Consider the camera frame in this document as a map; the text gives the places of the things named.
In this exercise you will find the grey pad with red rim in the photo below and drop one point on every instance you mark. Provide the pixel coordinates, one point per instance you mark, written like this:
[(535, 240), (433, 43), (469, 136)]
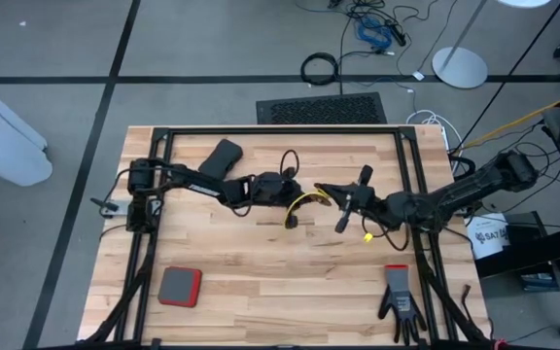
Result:
[(180, 287)]

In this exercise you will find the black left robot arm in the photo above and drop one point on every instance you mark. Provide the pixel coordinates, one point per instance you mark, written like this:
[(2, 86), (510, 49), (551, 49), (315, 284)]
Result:
[(202, 185)]

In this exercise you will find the black floor vent grate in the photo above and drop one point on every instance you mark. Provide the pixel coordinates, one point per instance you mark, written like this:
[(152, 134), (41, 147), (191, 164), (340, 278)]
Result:
[(324, 109)]

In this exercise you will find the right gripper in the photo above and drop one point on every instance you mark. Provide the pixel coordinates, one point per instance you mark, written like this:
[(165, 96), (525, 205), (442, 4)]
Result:
[(358, 194)]

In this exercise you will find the grey black work glove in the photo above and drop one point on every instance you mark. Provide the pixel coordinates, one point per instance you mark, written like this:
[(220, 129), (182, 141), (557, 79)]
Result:
[(399, 296)]

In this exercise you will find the black table clamp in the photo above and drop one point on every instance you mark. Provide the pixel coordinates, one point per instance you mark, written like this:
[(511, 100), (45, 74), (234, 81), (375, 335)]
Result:
[(102, 204)]

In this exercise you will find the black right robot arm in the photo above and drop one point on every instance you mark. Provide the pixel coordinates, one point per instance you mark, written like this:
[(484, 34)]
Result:
[(465, 192)]

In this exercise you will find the black aluminium table frame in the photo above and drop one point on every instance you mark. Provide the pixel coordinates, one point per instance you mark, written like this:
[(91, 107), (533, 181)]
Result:
[(338, 130)]

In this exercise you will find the grey round-base stand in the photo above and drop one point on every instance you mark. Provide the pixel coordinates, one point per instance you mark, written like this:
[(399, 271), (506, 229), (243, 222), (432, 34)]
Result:
[(460, 68)]

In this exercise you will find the white round lamp head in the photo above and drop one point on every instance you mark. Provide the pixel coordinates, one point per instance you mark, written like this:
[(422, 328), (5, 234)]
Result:
[(523, 2)]

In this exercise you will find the black rounded case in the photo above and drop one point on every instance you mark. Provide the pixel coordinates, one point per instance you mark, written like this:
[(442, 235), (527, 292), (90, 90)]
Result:
[(220, 158)]

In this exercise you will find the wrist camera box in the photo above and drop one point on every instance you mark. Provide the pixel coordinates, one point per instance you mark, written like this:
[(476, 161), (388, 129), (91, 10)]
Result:
[(399, 209), (269, 187)]

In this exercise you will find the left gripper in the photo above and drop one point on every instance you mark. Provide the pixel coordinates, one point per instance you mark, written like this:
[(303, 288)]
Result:
[(293, 187)]

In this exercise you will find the small white plug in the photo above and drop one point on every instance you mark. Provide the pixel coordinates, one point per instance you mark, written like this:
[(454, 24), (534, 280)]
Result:
[(418, 76)]

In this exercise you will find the dark blue box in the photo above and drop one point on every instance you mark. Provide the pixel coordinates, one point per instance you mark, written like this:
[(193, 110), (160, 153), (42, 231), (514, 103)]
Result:
[(538, 282)]

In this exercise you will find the black equipment stand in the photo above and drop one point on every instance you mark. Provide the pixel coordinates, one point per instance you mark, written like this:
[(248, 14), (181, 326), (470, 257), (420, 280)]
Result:
[(533, 250)]

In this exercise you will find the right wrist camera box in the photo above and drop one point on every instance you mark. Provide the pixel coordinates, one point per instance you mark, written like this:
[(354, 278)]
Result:
[(399, 209)]

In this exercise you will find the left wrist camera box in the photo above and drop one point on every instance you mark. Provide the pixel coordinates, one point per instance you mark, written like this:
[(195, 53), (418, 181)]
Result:
[(269, 187)]

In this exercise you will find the white bin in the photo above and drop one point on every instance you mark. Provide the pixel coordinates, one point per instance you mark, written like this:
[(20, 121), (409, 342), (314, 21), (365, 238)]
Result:
[(3, 141)]

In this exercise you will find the white printed cardboard box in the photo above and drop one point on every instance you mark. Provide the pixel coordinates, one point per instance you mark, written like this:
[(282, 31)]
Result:
[(486, 238)]

